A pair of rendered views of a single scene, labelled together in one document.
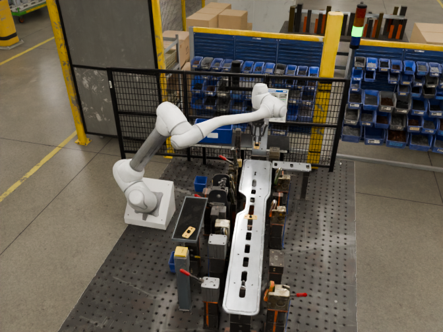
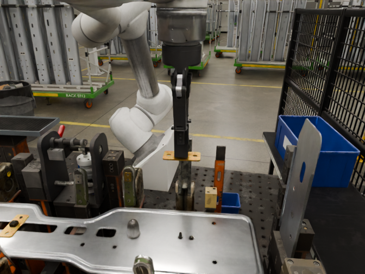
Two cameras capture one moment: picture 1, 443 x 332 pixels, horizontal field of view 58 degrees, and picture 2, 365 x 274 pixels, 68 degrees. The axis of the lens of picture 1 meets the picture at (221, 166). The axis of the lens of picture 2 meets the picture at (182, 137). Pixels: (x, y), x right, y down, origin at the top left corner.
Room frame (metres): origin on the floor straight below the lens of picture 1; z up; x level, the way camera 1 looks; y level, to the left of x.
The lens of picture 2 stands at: (2.36, -0.78, 1.55)
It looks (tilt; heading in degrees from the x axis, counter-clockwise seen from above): 25 degrees down; 88
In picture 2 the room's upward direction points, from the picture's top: straight up
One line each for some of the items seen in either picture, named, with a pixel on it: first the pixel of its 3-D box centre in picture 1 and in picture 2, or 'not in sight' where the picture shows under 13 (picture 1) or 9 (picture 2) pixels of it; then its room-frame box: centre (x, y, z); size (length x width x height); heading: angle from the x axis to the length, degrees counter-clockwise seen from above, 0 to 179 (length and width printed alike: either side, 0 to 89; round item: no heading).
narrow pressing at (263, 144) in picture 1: (260, 136); (295, 193); (2.64, -0.29, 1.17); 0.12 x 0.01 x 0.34; 82
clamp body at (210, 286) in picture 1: (210, 304); not in sight; (1.35, 0.06, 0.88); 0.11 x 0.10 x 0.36; 82
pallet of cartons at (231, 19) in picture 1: (221, 43); not in sight; (6.96, 0.00, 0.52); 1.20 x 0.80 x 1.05; 162
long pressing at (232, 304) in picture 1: (251, 219); (6, 228); (1.89, -0.19, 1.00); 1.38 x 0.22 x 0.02; 172
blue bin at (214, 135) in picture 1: (213, 130); (309, 147); (2.86, 0.06, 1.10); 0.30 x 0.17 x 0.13; 85
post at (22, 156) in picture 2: (215, 236); (35, 202); (1.85, 0.04, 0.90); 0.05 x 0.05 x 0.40; 82
